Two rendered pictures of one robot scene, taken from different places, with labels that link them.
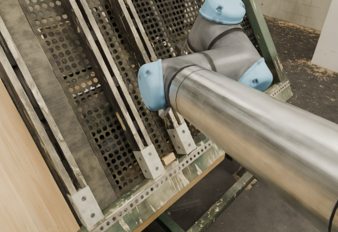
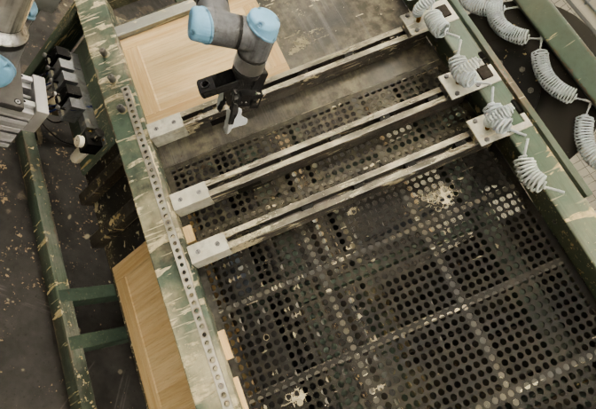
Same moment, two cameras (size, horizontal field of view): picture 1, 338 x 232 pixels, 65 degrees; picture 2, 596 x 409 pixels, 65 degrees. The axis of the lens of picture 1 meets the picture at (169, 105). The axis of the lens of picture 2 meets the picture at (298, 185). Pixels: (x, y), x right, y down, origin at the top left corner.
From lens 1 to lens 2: 124 cm
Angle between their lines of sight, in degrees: 57
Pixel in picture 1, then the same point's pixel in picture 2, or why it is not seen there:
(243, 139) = not seen: outside the picture
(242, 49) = (222, 11)
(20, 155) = not seen: hidden behind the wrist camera
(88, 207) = (164, 125)
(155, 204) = (142, 200)
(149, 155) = (197, 191)
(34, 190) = (193, 96)
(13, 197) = (193, 83)
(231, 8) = (257, 12)
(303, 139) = not seen: outside the picture
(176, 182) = (156, 232)
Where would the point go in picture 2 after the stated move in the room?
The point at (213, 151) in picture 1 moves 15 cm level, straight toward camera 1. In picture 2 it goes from (180, 304) to (147, 269)
